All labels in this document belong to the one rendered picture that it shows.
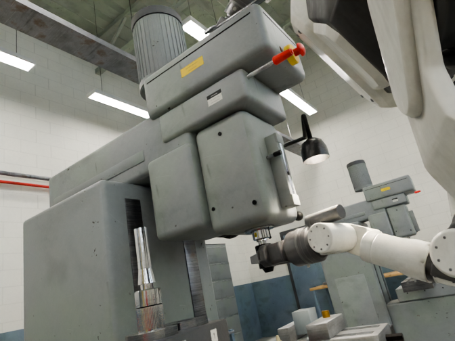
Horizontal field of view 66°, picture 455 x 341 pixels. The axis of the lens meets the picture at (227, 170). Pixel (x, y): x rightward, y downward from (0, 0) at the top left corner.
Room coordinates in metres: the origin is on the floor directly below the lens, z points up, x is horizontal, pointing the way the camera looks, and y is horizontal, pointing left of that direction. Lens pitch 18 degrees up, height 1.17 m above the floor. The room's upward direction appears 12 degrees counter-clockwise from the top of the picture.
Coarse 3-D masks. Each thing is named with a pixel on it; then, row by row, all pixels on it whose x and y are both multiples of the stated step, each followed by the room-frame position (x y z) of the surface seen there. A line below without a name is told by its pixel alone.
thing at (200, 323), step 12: (168, 324) 0.72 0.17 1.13; (180, 324) 0.70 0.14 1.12; (192, 324) 0.70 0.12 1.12; (204, 324) 0.72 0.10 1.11; (216, 324) 0.73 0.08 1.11; (132, 336) 0.61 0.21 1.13; (144, 336) 0.61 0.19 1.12; (156, 336) 0.61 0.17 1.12; (168, 336) 0.62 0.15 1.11; (180, 336) 0.63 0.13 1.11; (192, 336) 0.66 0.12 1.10; (204, 336) 0.69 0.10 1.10; (216, 336) 0.72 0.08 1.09; (228, 336) 0.77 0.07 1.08
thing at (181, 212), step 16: (160, 160) 1.00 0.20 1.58; (176, 160) 0.97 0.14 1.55; (192, 160) 0.95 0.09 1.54; (160, 176) 1.01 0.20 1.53; (176, 176) 0.97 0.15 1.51; (192, 176) 0.94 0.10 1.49; (160, 192) 1.01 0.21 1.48; (176, 192) 0.98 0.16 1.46; (192, 192) 0.95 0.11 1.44; (160, 208) 1.02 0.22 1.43; (176, 208) 0.98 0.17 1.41; (192, 208) 0.95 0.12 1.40; (208, 208) 0.97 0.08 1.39; (160, 224) 1.02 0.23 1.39; (176, 224) 0.99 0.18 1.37; (192, 224) 0.96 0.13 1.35; (208, 224) 0.96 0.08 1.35; (176, 240) 1.08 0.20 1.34; (192, 240) 1.16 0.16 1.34
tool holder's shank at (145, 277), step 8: (136, 232) 0.64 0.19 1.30; (144, 232) 0.65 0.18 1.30; (136, 240) 0.64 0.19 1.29; (144, 240) 0.64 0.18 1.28; (136, 248) 0.65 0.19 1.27; (144, 248) 0.64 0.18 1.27; (144, 256) 0.64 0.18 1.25; (144, 264) 0.64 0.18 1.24; (144, 272) 0.64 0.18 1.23; (152, 272) 0.65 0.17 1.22; (144, 280) 0.64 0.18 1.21; (152, 280) 0.65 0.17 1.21; (144, 288) 0.64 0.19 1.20
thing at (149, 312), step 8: (144, 296) 0.63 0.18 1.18; (152, 296) 0.63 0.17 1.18; (160, 296) 0.65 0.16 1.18; (136, 304) 0.64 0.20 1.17; (144, 304) 0.63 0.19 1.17; (152, 304) 0.63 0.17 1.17; (160, 304) 0.65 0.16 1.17; (136, 312) 0.64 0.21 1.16; (144, 312) 0.63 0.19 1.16; (152, 312) 0.63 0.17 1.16; (160, 312) 0.64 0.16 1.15; (144, 320) 0.63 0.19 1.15; (152, 320) 0.63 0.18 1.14; (160, 320) 0.64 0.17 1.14; (144, 328) 0.63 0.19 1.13; (152, 328) 0.63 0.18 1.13; (160, 328) 0.64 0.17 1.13
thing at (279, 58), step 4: (284, 52) 0.76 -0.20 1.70; (288, 52) 0.75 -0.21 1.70; (292, 52) 0.76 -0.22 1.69; (276, 56) 0.77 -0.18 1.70; (280, 56) 0.76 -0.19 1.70; (284, 56) 0.76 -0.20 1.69; (288, 56) 0.76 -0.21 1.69; (272, 60) 0.78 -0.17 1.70; (276, 60) 0.77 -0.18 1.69; (280, 60) 0.77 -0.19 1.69; (264, 64) 0.80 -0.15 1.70; (268, 64) 0.79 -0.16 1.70; (272, 64) 0.79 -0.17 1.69; (276, 64) 0.78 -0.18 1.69; (260, 68) 0.80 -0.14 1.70; (264, 68) 0.80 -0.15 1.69; (252, 72) 0.82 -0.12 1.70; (256, 72) 0.81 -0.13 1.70; (248, 76) 0.83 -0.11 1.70; (252, 76) 0.83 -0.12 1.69
